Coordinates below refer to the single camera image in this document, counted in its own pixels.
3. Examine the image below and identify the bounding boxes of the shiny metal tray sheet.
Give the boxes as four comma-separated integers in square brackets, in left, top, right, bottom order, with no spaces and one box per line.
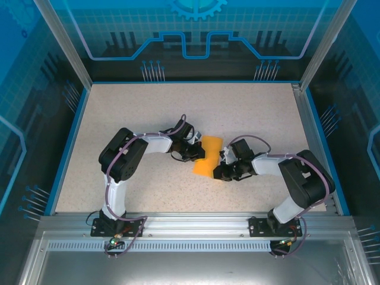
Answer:
[17,231,375,285]

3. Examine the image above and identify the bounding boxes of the blue table edge strip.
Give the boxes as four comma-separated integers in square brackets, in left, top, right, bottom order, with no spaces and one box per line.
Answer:
[48,87,91,216]

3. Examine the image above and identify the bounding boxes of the aluminium mounting rail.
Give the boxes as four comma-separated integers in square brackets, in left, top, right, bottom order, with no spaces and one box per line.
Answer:
[38,212,356,239]

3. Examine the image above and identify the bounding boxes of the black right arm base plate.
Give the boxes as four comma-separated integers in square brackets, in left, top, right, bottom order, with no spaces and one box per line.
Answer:
[248,216,301,238]

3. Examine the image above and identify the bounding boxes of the slotted grey cable duct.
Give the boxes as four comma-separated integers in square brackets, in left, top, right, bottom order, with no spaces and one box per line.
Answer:
[47,240,273,253]

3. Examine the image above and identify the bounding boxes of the aluminium side rail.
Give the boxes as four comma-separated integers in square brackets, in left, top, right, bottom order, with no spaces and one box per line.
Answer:
[292,83,340,215]

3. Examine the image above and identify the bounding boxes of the cable connector with green light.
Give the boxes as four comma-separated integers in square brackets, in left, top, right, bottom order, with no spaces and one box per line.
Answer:
[109,233,124,248]
[278,236,299,248]

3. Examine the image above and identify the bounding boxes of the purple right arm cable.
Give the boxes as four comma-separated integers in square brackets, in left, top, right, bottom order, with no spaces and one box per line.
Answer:
[229,135,332,257]

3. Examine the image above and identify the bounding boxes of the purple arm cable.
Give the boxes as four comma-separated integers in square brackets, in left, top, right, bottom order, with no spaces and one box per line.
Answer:
[104,114,187,259]
[229,135,332,257]

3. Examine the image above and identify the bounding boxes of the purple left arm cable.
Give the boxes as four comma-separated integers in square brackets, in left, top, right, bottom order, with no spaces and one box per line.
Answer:
[104,114,187,259]

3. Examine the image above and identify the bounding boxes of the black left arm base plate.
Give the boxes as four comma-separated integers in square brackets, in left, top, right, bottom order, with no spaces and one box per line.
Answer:
[90,217,145,238]

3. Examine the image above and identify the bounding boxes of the blue printed enclosure panel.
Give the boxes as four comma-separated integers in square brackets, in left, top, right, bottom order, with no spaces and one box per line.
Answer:
[308,0,380,268]
[52,0,342,83]
[0,0,90,285]

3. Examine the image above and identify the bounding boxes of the aluminium frame post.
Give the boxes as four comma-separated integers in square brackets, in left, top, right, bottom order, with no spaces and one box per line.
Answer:
[31,0,93,90]
[299,0,359,90]

